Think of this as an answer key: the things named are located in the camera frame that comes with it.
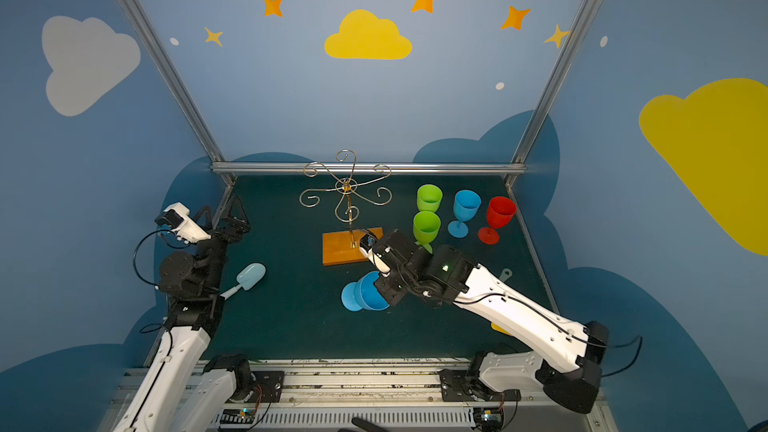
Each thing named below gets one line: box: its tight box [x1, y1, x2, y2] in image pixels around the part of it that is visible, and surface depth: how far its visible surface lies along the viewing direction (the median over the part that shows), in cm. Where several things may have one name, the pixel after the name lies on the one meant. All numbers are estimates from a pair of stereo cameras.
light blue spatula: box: [220, 262, 267, 301], surface depth 95 cm
